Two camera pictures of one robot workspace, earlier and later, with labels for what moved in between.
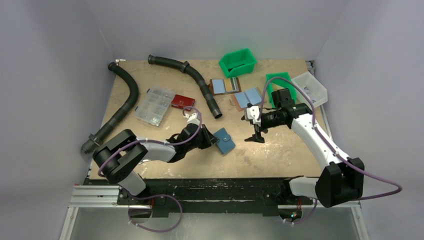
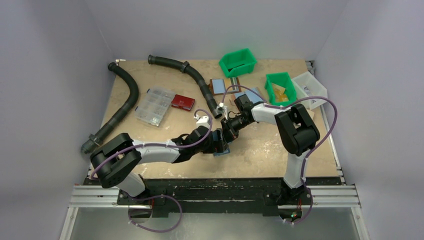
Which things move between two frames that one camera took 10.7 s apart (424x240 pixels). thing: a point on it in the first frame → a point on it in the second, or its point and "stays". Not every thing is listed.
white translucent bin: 318,94 stays
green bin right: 279,81 stays
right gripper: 259,127 → 228,127
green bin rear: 238,63 stays
